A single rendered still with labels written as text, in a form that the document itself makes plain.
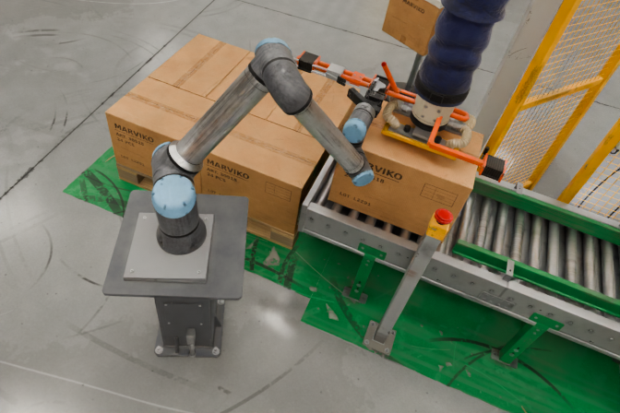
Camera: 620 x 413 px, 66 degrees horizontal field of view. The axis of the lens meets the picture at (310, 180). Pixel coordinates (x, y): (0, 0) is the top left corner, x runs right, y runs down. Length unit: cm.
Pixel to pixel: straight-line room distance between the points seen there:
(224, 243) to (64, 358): 106
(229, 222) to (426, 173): 87
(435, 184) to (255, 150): 100
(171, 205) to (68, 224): 146
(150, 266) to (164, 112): 120
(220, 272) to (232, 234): 18
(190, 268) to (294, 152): 104
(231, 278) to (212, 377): 76
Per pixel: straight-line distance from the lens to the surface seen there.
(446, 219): 186
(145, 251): 195
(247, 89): 164
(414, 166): 215
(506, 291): 241
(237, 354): 257
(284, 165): 257
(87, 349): 268
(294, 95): 152
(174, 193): 175
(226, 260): 193
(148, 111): 290
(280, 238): 285
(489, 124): 335
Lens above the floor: 236
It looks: 46 degrees down
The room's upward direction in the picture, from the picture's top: 11 degrees clockwise
